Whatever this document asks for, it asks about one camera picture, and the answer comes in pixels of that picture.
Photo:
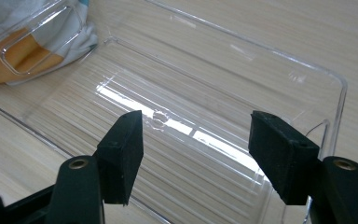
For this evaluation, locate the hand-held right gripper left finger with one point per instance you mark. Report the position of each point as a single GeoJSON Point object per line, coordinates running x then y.
{"type": "Point", "coordinates": [122, 155]}

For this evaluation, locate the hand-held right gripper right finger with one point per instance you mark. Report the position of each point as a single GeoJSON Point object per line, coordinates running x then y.
{"type": "Point", "coordinates": [281, 152]}

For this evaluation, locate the clear plastic storage bin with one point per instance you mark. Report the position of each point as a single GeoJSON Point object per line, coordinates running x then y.
{"type": "Point", "coordinates": [205, 93]}

